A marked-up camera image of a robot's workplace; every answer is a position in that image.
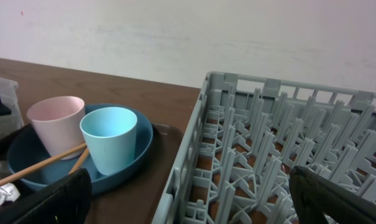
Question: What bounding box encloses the clear plastic bin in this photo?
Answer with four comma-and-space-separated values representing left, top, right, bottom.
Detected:
0, 77, 24, 139

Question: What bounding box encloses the wooden chopstick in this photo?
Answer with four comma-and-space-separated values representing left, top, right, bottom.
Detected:
69, 148, 89, 174
0, 143, 87, 187

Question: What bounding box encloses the pink cup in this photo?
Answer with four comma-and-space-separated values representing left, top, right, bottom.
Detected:
27, 96, 86, 156

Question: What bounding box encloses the left wooden chopstick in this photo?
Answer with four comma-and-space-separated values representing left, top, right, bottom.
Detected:
0, 143, 87, 187

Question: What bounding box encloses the right wooden chopstick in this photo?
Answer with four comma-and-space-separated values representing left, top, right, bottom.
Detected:
69, 148, 89, 174

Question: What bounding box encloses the dark blue plate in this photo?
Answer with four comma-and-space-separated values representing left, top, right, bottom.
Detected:
7, 108, 154, 195

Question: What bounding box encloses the brown serving tray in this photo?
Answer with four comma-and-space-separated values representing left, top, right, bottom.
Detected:
0, 121, 185, 224

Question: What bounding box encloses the green yellow snack wrapper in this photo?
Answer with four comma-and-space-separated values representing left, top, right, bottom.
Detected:
0, 161, 21, 205

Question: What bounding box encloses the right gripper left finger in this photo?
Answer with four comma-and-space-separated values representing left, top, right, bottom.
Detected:
0, 169, 92, 224

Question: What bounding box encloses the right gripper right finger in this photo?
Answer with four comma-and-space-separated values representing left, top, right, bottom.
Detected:
289, 166, 376, 224

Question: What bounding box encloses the grey dishwasher rack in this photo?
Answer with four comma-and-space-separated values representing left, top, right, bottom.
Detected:
152, 72, 376, 223

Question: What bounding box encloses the light blue cup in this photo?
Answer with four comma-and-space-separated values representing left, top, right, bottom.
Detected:
80, 107, 138, 175

